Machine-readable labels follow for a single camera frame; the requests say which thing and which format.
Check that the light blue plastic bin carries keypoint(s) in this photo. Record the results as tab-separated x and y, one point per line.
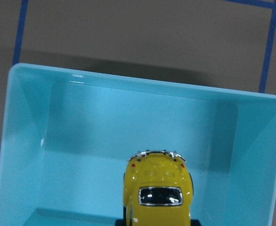
67	136

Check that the yellow beetle toy car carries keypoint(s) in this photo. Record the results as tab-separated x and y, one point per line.
157	190

